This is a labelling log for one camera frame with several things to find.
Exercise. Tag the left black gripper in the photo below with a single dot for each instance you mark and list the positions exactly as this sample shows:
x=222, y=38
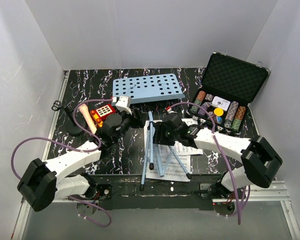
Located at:
x=138, y=122

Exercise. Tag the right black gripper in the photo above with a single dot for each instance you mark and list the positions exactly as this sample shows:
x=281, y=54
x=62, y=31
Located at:
x=160, y=128

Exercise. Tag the pink toy microphone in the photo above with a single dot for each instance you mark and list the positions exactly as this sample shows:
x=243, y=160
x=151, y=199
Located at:
x=83, y=109

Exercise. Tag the sheet music page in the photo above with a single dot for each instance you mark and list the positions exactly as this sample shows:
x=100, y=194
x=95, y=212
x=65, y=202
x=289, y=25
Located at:
x=180, y=149
x=173, y=172

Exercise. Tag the blue music stand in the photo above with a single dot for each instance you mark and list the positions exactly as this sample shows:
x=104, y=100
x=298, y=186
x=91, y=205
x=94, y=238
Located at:
x=147, y=90

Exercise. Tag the black microphone stand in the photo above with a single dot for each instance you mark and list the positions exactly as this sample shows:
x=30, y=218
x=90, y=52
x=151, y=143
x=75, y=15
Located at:
x=70, y=126

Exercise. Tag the black poker chip case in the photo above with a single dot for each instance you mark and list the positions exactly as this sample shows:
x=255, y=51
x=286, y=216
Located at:
x=231, y=79

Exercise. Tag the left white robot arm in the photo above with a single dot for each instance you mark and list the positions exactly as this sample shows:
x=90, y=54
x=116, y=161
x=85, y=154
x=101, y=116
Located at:
x=46, y=181

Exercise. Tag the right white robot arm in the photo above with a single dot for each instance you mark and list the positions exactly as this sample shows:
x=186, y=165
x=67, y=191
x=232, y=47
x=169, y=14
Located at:
x=260, y=162

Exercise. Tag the green chip row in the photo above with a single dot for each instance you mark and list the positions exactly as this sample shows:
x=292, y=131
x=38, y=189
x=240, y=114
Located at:
x=194, y=109

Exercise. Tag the purple chip row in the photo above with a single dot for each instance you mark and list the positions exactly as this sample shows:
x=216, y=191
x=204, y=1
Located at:
x=203, y=108

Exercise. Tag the red white chip row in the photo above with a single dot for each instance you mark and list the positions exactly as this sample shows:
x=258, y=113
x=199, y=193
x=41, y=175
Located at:
x=201, y=95

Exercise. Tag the yellow dealer button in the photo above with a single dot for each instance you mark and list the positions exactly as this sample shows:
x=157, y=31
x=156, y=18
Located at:
x=218, y=112

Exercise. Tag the white card deck box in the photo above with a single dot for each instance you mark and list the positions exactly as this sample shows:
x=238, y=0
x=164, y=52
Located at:
x=221, y=103

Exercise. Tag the blue white chip row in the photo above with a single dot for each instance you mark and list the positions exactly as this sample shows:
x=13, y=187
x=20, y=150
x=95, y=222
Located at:
x=231, y=114

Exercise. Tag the brown chip row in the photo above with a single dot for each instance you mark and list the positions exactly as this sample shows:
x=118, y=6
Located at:
x=240, y=113

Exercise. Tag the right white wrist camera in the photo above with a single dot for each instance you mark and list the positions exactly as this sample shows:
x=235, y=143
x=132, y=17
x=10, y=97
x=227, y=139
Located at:
x=169, y=110

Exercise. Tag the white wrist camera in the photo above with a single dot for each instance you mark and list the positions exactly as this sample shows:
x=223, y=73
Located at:
x=122, y=104
x=169, y=110

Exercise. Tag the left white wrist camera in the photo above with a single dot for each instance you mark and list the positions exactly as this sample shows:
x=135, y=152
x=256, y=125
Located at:
x=122, y=104

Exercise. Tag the left aluminium rail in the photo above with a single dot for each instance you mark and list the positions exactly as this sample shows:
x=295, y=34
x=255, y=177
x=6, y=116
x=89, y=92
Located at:
x=56, y=121

